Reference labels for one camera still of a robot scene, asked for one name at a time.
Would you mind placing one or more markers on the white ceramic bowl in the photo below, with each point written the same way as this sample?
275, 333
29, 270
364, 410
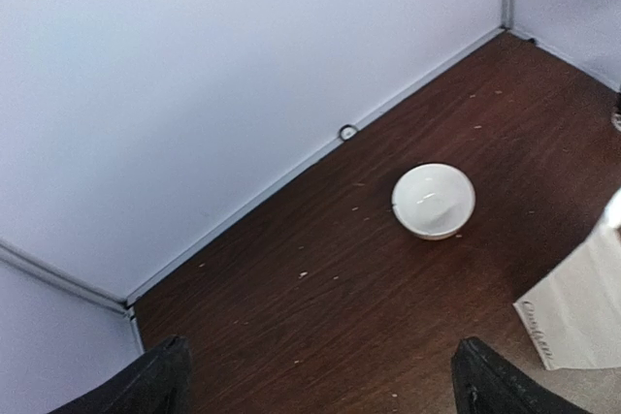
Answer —
433, 201

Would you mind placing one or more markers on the white paper takeout bag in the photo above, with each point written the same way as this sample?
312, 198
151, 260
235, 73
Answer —
572, 315

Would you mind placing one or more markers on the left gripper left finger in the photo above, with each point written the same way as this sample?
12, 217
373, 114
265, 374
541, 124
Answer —
157, 382

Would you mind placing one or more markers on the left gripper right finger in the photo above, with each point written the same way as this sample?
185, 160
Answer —
485, 382

